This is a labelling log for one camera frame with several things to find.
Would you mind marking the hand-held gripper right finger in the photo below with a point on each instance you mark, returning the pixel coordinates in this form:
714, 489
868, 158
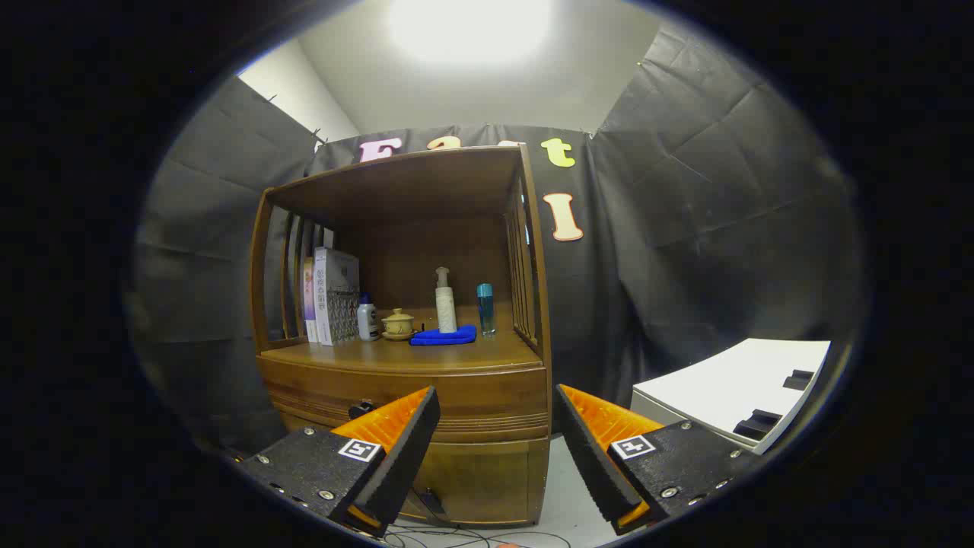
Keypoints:
590, 457

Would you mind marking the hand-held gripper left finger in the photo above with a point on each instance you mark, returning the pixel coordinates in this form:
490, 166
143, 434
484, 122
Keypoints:
403, 457

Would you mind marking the black drawer knob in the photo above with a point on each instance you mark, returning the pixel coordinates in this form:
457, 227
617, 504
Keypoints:
361, 409

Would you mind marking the wooden countertop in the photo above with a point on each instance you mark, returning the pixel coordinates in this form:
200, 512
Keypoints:
472, 356

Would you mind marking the brown wooden cabinet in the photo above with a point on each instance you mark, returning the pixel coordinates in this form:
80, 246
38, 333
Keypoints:
396, 190

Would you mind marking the blue folded cloth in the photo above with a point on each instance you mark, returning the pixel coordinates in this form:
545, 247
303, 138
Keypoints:
449, 336

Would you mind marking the yellow lidded teacup with saucer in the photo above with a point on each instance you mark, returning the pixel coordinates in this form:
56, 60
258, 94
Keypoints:
398, 325

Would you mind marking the white bottle with blue cap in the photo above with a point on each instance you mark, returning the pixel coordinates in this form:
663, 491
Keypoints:
367, 321

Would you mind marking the white pump bottle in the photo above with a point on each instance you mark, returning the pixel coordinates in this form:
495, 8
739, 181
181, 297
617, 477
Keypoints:
446, 308

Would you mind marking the clear blue bottle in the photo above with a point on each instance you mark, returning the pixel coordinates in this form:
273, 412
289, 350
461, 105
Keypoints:
485, 312

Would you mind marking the black block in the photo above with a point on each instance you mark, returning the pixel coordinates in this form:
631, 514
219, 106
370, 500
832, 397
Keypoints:
757, 425
799, 379

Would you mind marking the white patterned book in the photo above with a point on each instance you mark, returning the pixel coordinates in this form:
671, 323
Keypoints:
335, 289

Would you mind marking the purple book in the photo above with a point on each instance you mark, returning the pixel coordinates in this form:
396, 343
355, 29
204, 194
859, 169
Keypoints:
309, 301

